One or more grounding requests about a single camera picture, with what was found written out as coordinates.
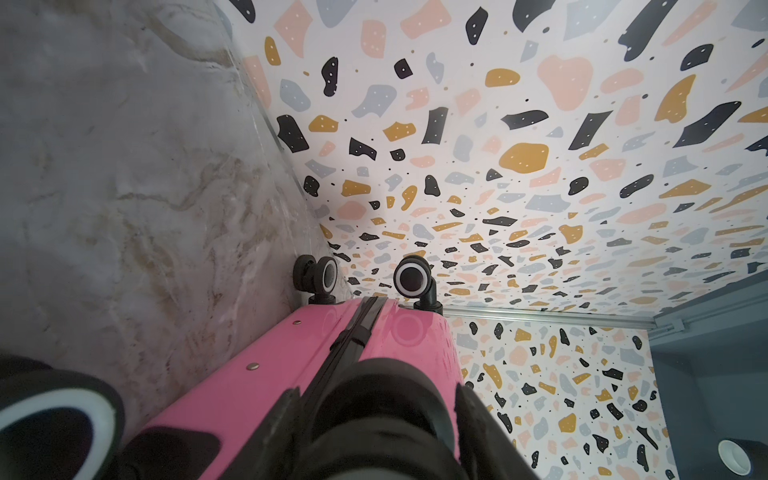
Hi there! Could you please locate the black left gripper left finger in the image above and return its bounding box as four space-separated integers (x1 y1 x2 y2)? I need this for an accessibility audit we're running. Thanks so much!
219 388 302 480

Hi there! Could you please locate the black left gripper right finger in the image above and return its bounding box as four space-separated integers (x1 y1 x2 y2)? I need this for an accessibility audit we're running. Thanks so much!
455 384 537 480

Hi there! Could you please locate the pink hard-shell kids suitcase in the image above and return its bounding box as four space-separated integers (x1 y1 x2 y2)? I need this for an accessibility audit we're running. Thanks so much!
0 254 475 480

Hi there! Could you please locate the right aluminium corner post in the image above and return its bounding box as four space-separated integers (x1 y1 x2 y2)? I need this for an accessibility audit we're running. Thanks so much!
443 306 687 334

